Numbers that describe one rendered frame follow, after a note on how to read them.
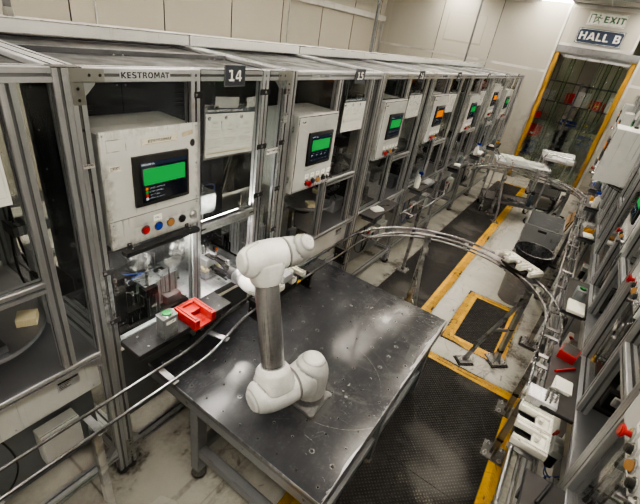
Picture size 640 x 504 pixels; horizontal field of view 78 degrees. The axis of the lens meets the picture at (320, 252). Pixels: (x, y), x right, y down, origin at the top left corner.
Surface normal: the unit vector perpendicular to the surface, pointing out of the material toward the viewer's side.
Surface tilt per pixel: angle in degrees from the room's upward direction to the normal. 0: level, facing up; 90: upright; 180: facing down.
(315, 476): 0
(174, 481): 0
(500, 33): 90
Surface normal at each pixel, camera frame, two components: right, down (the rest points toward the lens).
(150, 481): 0.15, -0.86
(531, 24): -0.57, 0.33
